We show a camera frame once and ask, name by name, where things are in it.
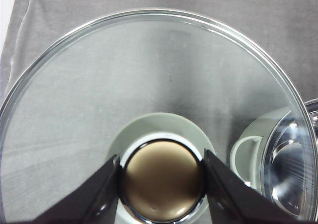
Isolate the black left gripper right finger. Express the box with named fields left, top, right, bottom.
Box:
left=203, top=149, right=298, bottom=224

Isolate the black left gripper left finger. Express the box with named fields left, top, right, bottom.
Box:
left=10, top=155, right=120, bottom=224

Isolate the glass lid with green knob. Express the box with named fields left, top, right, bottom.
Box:
left=0, top=9, right=318, bottom=224

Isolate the green electric steamer pot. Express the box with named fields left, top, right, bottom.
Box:
left=230, top=98, right=318, bottom=222

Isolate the grey table cloth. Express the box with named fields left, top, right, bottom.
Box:
left=0, top=0, right=318, bottom=109

